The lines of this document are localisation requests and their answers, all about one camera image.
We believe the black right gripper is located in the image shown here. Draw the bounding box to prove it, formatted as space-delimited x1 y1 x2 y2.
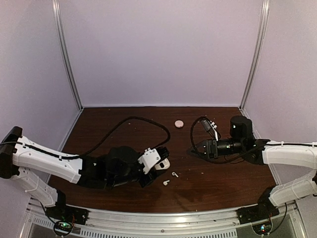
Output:
187 138 244 162

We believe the white earbud case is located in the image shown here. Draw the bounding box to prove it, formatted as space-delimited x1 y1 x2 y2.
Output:
154 158 170 171

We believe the pink earbud case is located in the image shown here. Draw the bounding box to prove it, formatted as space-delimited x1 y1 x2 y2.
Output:
174 120 184 128

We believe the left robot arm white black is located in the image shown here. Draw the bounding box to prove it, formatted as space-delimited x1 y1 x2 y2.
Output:
0 126 169 220

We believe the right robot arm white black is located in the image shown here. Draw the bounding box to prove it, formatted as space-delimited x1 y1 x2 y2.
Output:
188 116 317 219

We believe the left base circuit board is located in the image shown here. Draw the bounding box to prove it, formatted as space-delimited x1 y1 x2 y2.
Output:
53 221 73 236

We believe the base circuit board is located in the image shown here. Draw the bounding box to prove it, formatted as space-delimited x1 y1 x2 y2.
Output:
53 221 73 236
252 222 272 236

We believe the right base circuit board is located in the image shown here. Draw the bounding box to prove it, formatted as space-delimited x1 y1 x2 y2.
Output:
252 222 272 236

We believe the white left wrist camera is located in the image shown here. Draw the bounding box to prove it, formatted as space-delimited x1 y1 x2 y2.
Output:
138 148 161 175

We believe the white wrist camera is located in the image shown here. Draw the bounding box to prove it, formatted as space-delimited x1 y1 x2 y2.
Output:
200 119 220 141
138 148 161 175

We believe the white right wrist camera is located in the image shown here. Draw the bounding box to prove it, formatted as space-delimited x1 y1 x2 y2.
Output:
200 119 220 141

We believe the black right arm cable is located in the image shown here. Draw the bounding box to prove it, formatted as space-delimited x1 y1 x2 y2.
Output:
189 116 256 165

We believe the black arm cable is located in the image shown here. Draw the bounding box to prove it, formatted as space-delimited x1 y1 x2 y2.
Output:
189 116 256 165
59 116 171 159

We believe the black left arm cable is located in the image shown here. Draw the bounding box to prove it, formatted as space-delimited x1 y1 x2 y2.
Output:
59 116 171 159

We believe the aluminium front rail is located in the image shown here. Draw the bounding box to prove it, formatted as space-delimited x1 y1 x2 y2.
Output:
19 198 308 238

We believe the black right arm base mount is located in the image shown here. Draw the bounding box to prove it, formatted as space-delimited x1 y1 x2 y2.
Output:
236 205 279 225

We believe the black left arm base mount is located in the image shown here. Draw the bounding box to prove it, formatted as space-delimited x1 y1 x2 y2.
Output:
46 205 89 225

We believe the aluminium right corner post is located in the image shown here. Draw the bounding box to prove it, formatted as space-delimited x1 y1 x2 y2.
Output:
239 0 270 114

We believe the aluminium corner post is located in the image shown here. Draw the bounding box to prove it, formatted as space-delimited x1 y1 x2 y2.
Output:
52 0 83 111
239 0 270 114

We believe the aluminium left corner post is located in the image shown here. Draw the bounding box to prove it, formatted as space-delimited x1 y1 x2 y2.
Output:
52 0 83 111

